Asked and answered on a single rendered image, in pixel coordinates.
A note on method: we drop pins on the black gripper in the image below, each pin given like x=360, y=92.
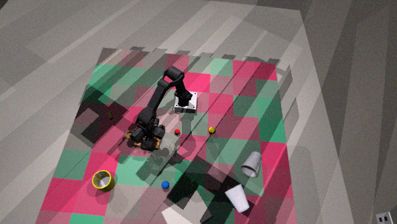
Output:
x=147, y=144

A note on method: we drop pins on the yellow cup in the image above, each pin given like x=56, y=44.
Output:
x=103, y=181

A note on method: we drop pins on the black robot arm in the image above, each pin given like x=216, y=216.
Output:
x=148, y=115

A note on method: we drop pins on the blue ball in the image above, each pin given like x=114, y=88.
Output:
x=165, y=184

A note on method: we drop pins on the white paper cup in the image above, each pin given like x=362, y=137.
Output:
x=238, y=198
x=252, y=164

